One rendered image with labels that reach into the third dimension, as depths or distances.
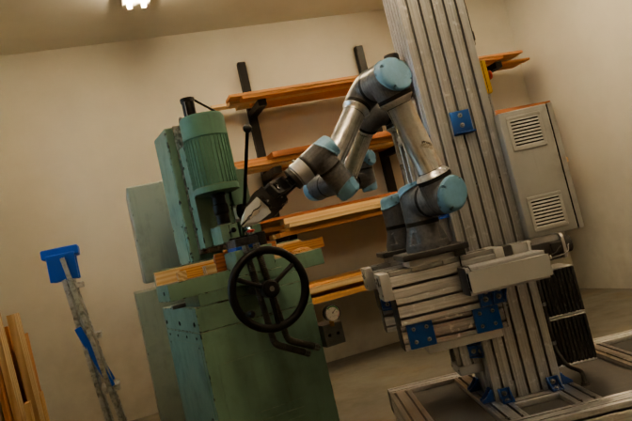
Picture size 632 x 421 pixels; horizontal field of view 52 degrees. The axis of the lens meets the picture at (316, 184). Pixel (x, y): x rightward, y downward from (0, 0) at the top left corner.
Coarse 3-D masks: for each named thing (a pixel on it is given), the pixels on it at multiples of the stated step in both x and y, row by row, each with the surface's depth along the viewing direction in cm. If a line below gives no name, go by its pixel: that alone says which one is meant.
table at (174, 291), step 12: (312, 252) 245; (276, 264) 239; (288, 264) 240; (312, 264) 245; (204, 276) 227; (216, 276) 229; (228, 276) 230; (240, 276) 223; (156, 288) 239; (168, 288) 221; (180, 288) 223; (192, 288) 224; (204, 288) 226; (216, 288) 228; (168, 300) 223
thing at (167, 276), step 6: (300, 240) 263; (276, 246) 258; (192, 264) 243; (198, 264) 244; (168, 270) 239; (174, 270) 240; (156, 276) 237; (162, 276) 238; (168, 276) 239; (174, 276) 240; (156, 282) 237; (162, 282) 238; (168, 282) 239
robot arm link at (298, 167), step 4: (292, 160) 191; (296, 160) 189; (300, 160) 188; (292, 164) 189; (296, 164) 188; (300, 164) 188; (304, 164) 188; (292, 168) 188; (296, 168) 187; (300, 168) 187; (304, 168) 187; (308, 168) 188; (296, 172) 187; (300, 172) 187; (304, 172) 187; (308, 172) 188; (312, 172) 188; (300, 176) 187; (304, 176) 187; (308, 176) 188; (312, 176) 189; (304, 180) 188; (308, 180) 189; (304, 184) 190
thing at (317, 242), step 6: (312, 240) 263; (318, 240) 264; (288, 246) 258; (294, 246) 260; (300, 246) 260; (306, 246) 262; (312, 246) 263; (318, 246) 264; (204, 264) 243; (210, 264) 244; (180, 270) 239; (186, 270) 240; (192, 270) 241; (198, 270) 242; (192, 276) 241
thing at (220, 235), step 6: (216, 228) 248; (222, 228) 244; (228, 228) 245; (216, 234) 249; (222, 234) 244; (228, 234) 245; (234, 234) 246; (216, 240) 251; (222, 240) 244; (228, 240) 244
